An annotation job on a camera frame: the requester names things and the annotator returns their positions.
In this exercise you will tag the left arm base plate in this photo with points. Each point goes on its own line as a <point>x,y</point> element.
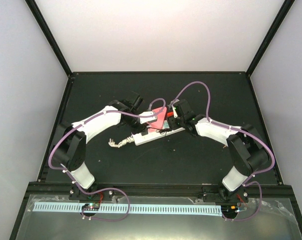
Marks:
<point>91,202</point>

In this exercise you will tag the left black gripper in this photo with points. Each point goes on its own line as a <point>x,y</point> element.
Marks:
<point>143,128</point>

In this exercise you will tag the right black frame post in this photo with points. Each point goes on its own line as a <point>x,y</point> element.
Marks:
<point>278,20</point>

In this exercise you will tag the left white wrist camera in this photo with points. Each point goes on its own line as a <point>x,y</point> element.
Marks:
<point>147,117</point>

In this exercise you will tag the white power strip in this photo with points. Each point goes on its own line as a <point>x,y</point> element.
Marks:
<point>152,135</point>

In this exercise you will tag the black plug with thin cable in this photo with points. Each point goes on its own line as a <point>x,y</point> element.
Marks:
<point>163,131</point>

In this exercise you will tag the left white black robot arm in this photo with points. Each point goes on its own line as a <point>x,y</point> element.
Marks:
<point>71,139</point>

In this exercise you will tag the black frame post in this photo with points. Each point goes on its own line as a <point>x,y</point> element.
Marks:
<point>278,20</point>
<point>35,10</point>

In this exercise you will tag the pink triangular plug adapter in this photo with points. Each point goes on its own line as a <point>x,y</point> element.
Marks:
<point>158,124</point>

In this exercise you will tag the white slotted cable duct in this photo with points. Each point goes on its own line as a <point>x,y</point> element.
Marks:
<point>116,208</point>

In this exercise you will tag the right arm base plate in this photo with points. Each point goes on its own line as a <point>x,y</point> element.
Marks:
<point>218,193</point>

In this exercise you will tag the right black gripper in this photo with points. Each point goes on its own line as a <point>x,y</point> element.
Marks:
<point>173,125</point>

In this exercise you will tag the left black frame post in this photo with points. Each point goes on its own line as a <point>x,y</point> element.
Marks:
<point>35,10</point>

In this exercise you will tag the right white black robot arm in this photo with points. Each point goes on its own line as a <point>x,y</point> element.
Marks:
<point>246,150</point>

